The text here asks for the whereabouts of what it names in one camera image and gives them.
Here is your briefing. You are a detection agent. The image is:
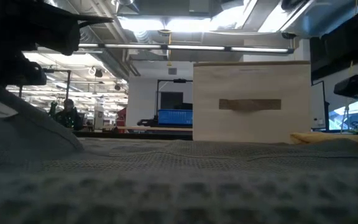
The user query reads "black camera stand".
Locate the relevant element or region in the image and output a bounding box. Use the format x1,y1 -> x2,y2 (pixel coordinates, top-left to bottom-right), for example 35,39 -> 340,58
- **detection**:
42,68 -> 73,101
155,78 -> 195,128

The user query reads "black LED light bar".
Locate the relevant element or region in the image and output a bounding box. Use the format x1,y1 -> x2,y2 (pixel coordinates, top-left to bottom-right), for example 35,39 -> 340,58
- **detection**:
78,42 -> 295,55

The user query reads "dark wall screen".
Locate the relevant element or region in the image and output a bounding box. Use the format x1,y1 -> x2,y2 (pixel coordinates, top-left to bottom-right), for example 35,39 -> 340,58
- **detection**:
160,91 -> 184,111

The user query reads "blue plastic crate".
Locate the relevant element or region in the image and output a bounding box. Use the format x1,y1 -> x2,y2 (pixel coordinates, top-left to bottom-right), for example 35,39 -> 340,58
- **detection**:
157,109 -> 194,126

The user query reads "silver ventilation duct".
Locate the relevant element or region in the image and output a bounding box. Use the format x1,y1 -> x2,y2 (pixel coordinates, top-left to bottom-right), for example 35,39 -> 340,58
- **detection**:
256,0 -> 358,40

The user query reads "beige fabric storage box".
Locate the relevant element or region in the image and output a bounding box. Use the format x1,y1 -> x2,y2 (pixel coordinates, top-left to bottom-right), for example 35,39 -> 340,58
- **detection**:
192,60 -> 312,144

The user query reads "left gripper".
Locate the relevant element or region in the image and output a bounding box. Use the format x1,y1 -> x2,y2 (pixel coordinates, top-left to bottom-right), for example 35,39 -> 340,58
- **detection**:
0,0 -> 114,110

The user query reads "person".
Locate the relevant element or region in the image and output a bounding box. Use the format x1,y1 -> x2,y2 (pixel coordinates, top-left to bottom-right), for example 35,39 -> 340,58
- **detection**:
48,98 -> 85,131

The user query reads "grey waffle towel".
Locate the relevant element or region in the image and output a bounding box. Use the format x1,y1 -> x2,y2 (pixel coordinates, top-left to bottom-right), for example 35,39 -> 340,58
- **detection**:
0,85 -> 358,224

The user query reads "red cabinet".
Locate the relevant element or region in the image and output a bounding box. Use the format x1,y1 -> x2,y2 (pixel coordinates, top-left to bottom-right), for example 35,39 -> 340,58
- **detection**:
116,107 -> 127,134

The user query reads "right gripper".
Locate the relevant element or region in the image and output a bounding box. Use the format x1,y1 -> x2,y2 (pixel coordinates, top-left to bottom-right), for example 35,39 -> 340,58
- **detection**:
333,73 -> 358,102

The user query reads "wooden background table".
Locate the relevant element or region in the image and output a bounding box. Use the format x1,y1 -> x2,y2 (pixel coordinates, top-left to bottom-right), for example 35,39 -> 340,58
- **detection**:
116,125 -> 194,132

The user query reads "yellow terry towel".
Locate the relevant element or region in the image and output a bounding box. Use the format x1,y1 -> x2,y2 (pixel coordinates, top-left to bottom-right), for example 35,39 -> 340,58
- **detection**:
290,132 -> 358,149

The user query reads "ceiling outlet yellow cord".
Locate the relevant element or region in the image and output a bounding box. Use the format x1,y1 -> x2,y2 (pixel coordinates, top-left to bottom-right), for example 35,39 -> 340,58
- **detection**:
158,29 -> 174,68

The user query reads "black aluminium table frame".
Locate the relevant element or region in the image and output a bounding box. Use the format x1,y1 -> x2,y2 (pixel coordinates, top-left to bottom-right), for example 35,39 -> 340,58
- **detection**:
73,130 -> 194,141

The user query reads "white board black frame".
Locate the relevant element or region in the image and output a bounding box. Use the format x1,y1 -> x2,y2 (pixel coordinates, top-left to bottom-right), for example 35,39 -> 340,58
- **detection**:
310,81 -> 331,131

